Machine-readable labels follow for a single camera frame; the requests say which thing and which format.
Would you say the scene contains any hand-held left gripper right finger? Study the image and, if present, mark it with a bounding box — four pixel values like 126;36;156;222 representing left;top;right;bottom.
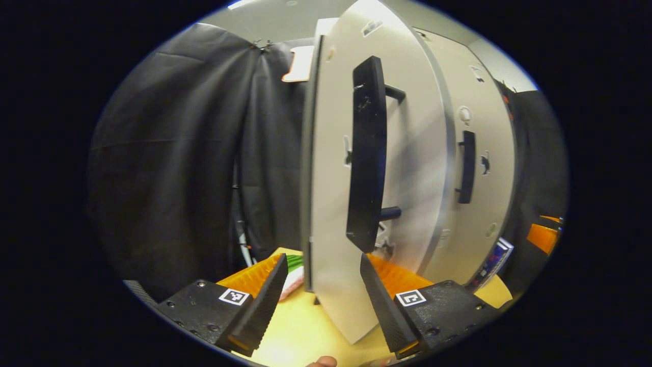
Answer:
360;253;500;360

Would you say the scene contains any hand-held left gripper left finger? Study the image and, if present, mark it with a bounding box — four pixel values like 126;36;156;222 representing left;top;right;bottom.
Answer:
155;253;289;357

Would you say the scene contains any white cabinet door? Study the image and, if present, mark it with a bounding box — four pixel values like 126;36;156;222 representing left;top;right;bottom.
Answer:
415;28;518;286
301;0;455;345

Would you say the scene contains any pink white packet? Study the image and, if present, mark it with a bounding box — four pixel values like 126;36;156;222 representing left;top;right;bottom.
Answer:
279;265;306;301

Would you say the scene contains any black backdrop cloth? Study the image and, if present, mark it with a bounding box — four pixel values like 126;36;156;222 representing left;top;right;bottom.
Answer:
87;23;316;301

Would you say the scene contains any white cable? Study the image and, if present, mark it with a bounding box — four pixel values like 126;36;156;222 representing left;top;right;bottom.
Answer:
237;219;254;267

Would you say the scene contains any black door handle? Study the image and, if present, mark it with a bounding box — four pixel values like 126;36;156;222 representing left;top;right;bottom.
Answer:
346;55;406;254
455;130;477;204

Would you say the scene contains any grey ribbed hose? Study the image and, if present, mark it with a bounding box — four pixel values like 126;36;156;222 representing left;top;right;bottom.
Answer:
122;279;156;306

